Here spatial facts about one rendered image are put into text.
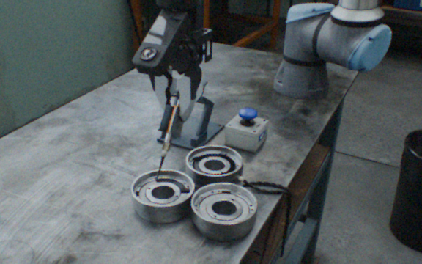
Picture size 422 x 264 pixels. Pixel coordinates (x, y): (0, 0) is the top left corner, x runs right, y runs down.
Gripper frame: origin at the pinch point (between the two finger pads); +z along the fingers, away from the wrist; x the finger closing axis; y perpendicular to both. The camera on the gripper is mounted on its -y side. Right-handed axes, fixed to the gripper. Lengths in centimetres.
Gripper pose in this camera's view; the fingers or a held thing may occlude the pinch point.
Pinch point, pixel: (174, 114)
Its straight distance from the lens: 75.5
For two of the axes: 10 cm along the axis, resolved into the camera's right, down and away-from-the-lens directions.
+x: -8.9, -2.4, 3.9
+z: -0.2, 8.7, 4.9
